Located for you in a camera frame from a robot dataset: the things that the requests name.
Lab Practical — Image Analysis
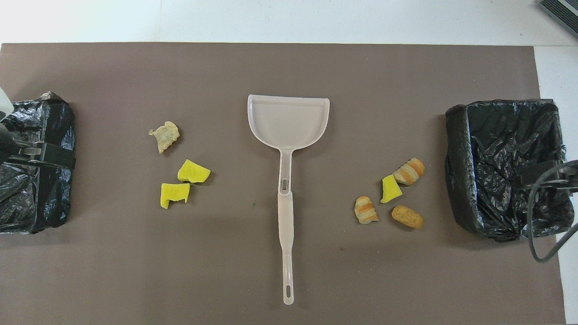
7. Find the long striped croissant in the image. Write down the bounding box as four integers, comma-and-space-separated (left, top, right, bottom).
392, 158, 425, 186

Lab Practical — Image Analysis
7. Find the beige plastic dustpan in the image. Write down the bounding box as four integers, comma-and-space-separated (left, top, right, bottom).
247, 94, 330, 195

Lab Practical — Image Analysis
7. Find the torn croissant pastry piece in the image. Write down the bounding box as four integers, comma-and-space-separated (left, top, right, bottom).
149, 121, 180, 154

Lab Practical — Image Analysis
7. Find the dark grey ribbed device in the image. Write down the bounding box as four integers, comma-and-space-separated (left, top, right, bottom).
537, 0, 578, 39

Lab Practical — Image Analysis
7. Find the brown paper table mat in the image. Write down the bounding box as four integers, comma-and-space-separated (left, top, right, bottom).
0, 43, 567, 325

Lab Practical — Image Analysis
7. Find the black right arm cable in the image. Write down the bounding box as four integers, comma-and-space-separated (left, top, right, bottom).
527, 160, 578, 263

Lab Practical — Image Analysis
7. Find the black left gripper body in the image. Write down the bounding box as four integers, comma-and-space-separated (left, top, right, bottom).
0, 124, 21, 165

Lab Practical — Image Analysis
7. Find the black bag-lined bin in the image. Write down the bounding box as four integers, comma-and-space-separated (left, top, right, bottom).
445, 99, 575, 242
0, 92, 76, 234

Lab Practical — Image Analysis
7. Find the brown bread roll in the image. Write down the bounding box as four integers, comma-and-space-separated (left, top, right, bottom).
391, 205, 424, 229

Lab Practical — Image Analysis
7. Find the short striped croissant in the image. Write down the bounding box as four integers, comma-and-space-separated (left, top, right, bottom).
354, 195, 379, 224

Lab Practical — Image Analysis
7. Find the small yellow sponge piece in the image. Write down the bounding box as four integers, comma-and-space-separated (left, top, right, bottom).
380, 174, 403, 204

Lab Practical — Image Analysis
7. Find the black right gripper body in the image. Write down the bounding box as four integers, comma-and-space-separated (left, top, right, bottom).
562, 159, 578, 195

